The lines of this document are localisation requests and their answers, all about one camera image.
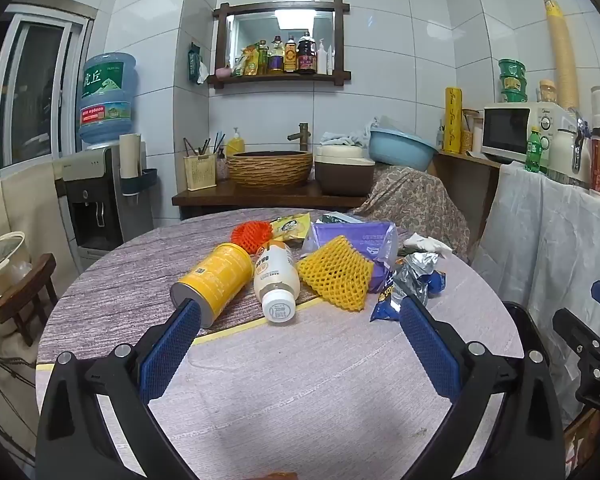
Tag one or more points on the yellow foam fruit net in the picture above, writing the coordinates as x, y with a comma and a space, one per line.
335, 270

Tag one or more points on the pot with glass lid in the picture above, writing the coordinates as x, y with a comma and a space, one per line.
2, 260

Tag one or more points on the woven basin sink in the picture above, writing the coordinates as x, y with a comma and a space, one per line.
270, 167

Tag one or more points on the yellow green snack packet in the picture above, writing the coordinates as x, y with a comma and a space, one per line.
290, 227

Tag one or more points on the small brown bottle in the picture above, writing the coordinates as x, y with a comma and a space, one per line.
222, 165

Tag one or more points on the green wall tissue box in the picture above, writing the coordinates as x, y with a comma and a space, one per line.
196, 62

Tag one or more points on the light blue towel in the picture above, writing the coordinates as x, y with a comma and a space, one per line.
345, 137

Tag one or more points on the paper cup holder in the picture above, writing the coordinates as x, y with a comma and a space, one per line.
130, 165

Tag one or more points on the brown beige lidded container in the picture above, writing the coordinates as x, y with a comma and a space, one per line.
342, 175

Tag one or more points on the bronze faucet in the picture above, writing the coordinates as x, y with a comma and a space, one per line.
302, 135

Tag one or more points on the water dispenser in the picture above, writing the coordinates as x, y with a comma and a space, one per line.
95, 200

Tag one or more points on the green soda bottle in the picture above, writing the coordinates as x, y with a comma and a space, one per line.
533, 152

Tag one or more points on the white plastic drink bottle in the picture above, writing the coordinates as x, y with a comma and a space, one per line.
275, 280

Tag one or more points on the stack of green noodle bowls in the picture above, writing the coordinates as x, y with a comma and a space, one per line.
512, 82

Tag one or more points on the blue plastic basin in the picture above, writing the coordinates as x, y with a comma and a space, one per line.
400, 150

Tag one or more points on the purple plastic packet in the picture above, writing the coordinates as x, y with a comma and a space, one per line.
365, 240

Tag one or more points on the yellow tin can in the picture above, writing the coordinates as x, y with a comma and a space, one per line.
215, 280

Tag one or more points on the tall yellow cup stack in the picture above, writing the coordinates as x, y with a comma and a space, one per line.
562, 60

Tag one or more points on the beige chopstick holder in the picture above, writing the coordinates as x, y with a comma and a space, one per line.
200, 172

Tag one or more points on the row of condiment bottles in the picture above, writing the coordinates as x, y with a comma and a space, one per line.
290, 57

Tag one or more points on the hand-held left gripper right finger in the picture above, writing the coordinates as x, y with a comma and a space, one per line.
430, 350

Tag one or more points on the patterned cloth covered chair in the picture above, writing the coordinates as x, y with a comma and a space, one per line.
415, 205

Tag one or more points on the tall yellow box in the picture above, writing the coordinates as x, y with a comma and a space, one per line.
453, 120

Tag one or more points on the white cloth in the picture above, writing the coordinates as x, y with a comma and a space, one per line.
545, 240

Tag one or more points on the bundle of chopsticks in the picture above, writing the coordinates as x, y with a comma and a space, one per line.
202, 145

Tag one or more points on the white tissue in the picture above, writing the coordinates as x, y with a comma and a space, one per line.
425, 245

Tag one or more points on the blue water jug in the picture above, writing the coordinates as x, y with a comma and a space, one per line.
107, 100

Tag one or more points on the sliding window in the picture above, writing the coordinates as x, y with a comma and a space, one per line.
35, 85

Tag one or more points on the white microwave oven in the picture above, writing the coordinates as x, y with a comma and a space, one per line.
515, 132

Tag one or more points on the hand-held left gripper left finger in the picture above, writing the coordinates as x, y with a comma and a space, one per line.
170, 350

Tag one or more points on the pink small bowl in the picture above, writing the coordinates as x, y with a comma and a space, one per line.
223, 72

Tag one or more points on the wooden stool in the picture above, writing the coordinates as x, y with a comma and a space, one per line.
27, 295

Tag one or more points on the silver blue snack wrapper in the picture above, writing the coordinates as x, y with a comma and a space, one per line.
410, 275

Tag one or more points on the yellow soap dispenser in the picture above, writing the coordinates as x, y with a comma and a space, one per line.
235, 145

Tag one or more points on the wooden side shelf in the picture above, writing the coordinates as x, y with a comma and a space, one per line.
472, 180

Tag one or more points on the white electric kettle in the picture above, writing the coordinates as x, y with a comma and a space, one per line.
562, 155

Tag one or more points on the wooden counter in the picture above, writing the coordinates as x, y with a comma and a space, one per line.
260, 200

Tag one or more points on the jar with beige lid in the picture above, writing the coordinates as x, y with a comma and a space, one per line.
547, 92

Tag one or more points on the orange foam fruit net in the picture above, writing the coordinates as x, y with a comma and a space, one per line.
250, 237

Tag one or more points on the dark brown bin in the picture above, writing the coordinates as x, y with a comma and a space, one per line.
522, 325

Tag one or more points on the wooden framed mirror shelf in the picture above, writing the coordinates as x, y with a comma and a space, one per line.
280, 30

